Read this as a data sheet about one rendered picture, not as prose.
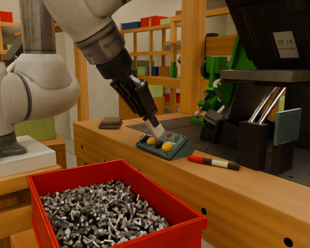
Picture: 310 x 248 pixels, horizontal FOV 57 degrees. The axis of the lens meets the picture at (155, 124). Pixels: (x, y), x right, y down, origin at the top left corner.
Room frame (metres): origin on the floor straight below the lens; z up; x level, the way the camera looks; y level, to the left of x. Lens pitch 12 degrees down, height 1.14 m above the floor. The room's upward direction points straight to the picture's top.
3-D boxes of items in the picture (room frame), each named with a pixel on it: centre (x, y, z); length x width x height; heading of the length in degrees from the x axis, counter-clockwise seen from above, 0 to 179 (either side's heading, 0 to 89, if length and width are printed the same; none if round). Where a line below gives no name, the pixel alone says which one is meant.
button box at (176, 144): (0.78, -0.03, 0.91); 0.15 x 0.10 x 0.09; 37
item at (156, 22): (7.34, -0.02, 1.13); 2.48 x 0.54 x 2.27; 42
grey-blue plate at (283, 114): (0.64, -0.30, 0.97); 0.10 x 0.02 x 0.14; 127
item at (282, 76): (0.68, -0.35, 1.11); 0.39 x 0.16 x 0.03; 127
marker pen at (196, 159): (0.66, -0.14, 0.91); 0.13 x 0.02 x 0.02; 58
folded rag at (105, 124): (1.10, 0.17, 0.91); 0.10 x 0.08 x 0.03; 177
